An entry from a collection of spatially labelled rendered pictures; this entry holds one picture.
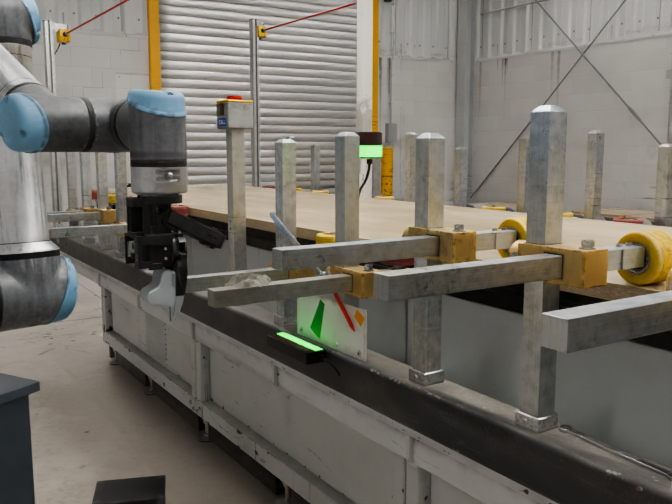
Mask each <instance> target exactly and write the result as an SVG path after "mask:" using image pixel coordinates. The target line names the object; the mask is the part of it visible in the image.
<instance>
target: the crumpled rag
mask: <svg viewBox="0 0 672 504"><path fill-rule="evenodd" d="M269 283H272V281H271V279H270V277H268V276H267V275H265V274H264V275H262V276H261V275H260V274H254V273H252V272H251V273H249V275H248V276H246V277H242V276H241V275H239V274H237V273H235V274H234V275H233V277H232V278H231V279H230V281H229V282H228V283H226V284H225V286H226V287H230V286H234V287H235V288H236V289H237V288H251V287H252V286H259V287H261V286H263V285H266V284H267V285H268V284H269Z"/></svg>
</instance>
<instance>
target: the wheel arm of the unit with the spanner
mask: <svg viewBox="0 0 672 504"><path fill-rule="evenodd" d="M207 291H208V305H209V306H211V307H213V308H220V307H228V306H236V305H244V304H252V303H260V302H268V301H276V300H284V299H292V298H300V297H308V296H316V295H323V294H331V293H339V292H347V291H352V276H351V275H347V274H335V275H326V276H317V277H308V278H299V279H289V280H280V281H272V283H269V284H268V285H267V284H266V285H263V286H261V287H259V286H252V287H251V288H237V289H236V288H235V287H234V286H230V287H217V288H208V289H207Z"/></svg>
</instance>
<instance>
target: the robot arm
mask: <svg viewBox="0 0 672 504"><path fill-rule="evenodd" d="M40 30H41V19H40V14H39V10H38V7H37V5H36V3H35V1H34V0H0V332H4V331H10V330H16V329H22V328H28V327H34V326H40V325H48V324H51V323H53V322H57V321H61V320H64V319H66V318H67V317H68V316H69V315H70V314H71V313H72V311H73V310H74V307H75V305H76V301H77V296H78V291H77V287H78V280H77V274H76V270H75V268H74V265H73V264H72V263H71V261H70V259H68V258H67V257H64V256H60V248H59V247H58V246H57V245H56V244H54V243H53V242H52V241H51V240H50V238H49V232H48V221H47V210H46V200H45V189H44V178H43V168H42V158H41V152H106V153H120V152H130V166H131V167H130V172H131V192H132V193H135V194H140V195H138V197H126V207H127V233H124V235H125V260H126V264H130V263H135V268H137V269H148V270H153V273H152V282H151V283H150V284H148V285H147V286H145V287H143V288H142V289H141V291H140V296H141V298H142V299H143V300H145V301H148V302H149V303H150V304H153V305H160V306H166V310H167V314H168V318H169V321H171V322H174V321H175V320H176V318H177V316H178V314H179V312H180V310H181V307H182V304H183V300H184V295H185V292H186V285H187V275H188V269H187V245H186V239H185V237H184V235H183V234H185V235H187V236H189V237H191V238H194V239H196V240H198V241H199V243H200V244H202V245H204V246H205V247H207V248H211V249H214V248H219V249H221V248H222V246H223V243H224V241H225V239H226V235H224V234H222V232H221V231H219V230H218V229H216V228H215V227H211V226H205V225H203V224H201V223H199V222H197V221H195V220H193V219H191V218H189V217H187V216H185V215H183V214H181V213H179V212H177V211H175V210H173V209H171V204H178V203H183V202H182V195H181V194H180V193H186V192H187V191H188V173H187V140H186V114H187V109H186V107H185V97H184V95H183V94H182V93H180V92H174V91H158V90H142V89H130V90H129V91H128V95H127V97H126V99H105V98H85V97H67V96H56V95H54V94H53V93H52V92H51V91H50V90H49V89H48V88H47V87H45V86H44V85H42V84H40V83H39V82H38V81H37V80H36V79H35V78H34V74H33V63H32V51H33V49H32V45H34V44H36V43H37V42H38V41H39V38H40V35H41V33H40ZM157 208H158V209H157ZM127 241H134V243H132V249H134V251H135V252H134V253H130V256H131V257H128V244H127ZM172 266H173V267H172Z"/></svg>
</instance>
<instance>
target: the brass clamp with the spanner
mask: <svg viewBox="0 0 672 504"><path fill-rule="evenodd" d="M363 270H364V266H360V265H359V266H353V267H341V266H328V268H327V269H326V271H329V272H330V273H331V275H335V274H347V275H351V276H352V291H347V292H341V293H344V294H348V295H351V296H354V297H358V298H361V299H366V298H373V290H374V272H382V270H377V269H373V270H374V271H372V272H365V271H363Z"/></svg>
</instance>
